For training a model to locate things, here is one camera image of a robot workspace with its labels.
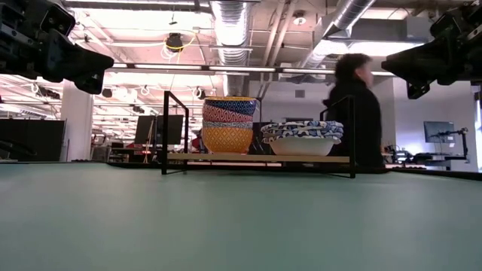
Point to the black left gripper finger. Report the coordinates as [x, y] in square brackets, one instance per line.
[90, 84]
[79, 64]

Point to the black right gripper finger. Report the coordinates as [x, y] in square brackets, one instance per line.
[416, 90]
[418, 64]

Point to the blue white patterned wide bowl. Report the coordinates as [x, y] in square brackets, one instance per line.
[301, 147]
[301, 127]

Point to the red bowl with blue inside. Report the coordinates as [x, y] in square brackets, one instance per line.
[222, 114]

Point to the striped bowl with red inside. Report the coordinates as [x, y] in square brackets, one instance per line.
[227, 124]

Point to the yellow patterned small bowl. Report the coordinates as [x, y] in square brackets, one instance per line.
[227, 140]

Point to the small black round speaker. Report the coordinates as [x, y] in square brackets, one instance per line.
[107, 92]

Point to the monitor with blue screen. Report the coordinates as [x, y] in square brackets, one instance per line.
[438, 131]

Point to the person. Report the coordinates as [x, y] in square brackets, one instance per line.
[361, 113]

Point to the black articulated stand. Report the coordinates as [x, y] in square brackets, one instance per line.
[465, 147]

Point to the black monitor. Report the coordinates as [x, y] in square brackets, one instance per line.
[150, 130]

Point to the large black partition panel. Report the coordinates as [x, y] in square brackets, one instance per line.
[34, 139]

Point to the round ceiling fixture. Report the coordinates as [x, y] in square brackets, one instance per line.
[299, 19]

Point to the black overhead rig bar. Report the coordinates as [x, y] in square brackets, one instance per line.
[244, 69]

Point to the green table mat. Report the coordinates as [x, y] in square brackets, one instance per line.
[241, 226]

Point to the black metal shelf side frame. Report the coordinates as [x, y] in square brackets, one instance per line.
[352, 131]
[164, 131]

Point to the silver ventilation duct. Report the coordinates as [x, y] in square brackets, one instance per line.
[339, 22]
[231, 37]

